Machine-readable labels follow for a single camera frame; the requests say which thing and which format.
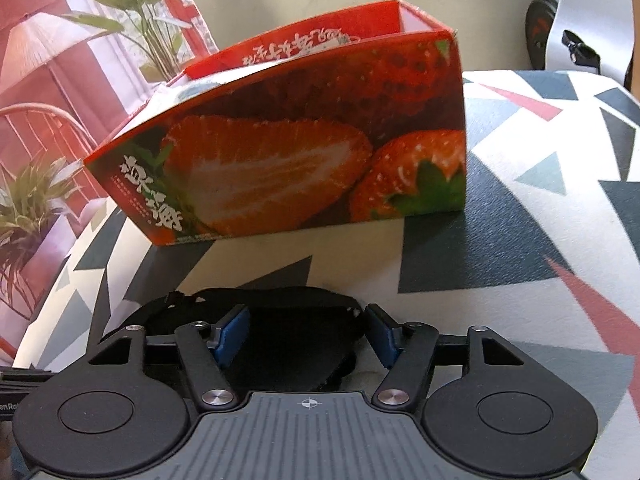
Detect black and red round object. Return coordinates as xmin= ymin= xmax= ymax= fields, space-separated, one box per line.
xmin=525 ymin=0 xmax=566 ymax=71

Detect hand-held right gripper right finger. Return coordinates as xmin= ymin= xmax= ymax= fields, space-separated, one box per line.
xmin=366 ymin=304 xmax=528 ymax=407

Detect white hanging sheet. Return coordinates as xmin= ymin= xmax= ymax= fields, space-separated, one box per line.
xmin=545 ymin=0 xmax=636 ymax=86

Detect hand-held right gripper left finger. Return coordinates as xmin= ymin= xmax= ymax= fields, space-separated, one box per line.
xmin=89 ymin=305 xmax=251 ymax=409

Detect geometric patterned tablecloth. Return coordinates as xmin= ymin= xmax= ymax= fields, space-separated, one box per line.
xmin=12 ymin=69 xmax=640 ymax=480

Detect black binder clip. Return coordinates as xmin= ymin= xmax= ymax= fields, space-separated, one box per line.
xmin=561 ymin=30 xmax=601 ymax=75

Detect black socks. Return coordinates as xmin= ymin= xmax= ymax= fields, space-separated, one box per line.
xmin=97 ymin=286 xmax=371 ymax=393

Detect wall poster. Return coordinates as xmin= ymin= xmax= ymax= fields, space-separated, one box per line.
xmin=0 ymin=0 xmax=221 ymax=366

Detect strawberry print cardboard box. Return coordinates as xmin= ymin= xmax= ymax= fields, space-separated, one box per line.
xmin=83 ymin=0 xmax=468 ymax=247

